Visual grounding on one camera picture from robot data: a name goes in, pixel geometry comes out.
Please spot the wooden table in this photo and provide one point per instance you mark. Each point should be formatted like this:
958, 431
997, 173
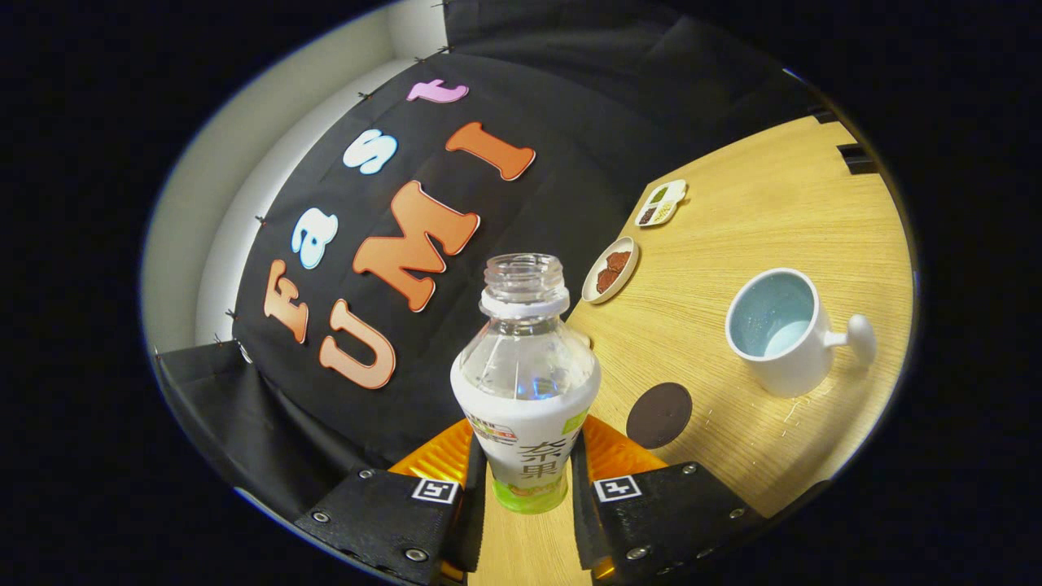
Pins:
733, 228

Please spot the black backdrop cloth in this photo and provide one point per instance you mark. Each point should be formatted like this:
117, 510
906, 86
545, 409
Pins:
570, 122

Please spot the clear juice bottle white label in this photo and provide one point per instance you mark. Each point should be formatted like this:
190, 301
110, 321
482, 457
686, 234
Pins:
525, 423

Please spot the black table edge clamp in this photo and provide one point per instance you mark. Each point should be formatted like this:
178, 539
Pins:
826, 114
857, 159

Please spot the white plate with brown food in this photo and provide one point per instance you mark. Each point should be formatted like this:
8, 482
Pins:
610, 270

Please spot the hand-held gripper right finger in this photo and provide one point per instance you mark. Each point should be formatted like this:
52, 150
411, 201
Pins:
580, 513

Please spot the white cup blue inside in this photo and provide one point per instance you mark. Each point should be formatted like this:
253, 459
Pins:
802, 366

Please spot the divided white dish with grains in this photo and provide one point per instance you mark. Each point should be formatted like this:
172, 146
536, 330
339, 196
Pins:
661, 203

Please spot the dark brown round coaster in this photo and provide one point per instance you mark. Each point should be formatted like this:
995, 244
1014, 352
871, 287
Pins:
659, 415

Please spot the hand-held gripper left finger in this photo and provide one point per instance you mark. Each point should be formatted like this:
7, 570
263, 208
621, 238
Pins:
476, 505

